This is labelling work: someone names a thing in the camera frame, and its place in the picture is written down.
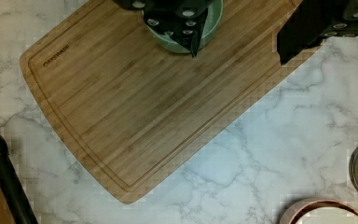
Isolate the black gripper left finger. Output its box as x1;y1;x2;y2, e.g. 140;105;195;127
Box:
113;0;213;58

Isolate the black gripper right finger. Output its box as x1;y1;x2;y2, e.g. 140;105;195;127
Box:
277;0;358;65

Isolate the black metal drawer handle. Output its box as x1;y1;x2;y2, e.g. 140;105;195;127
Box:
0;134;38;224

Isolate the light green ceramic bowl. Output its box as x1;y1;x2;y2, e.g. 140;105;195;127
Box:
146;0;223;54

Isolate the bamboo cutting board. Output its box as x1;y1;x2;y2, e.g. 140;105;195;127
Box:
21;0;309;203

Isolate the pink lidded ceramic jar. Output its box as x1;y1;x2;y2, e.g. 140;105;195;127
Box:
279;198;358;224

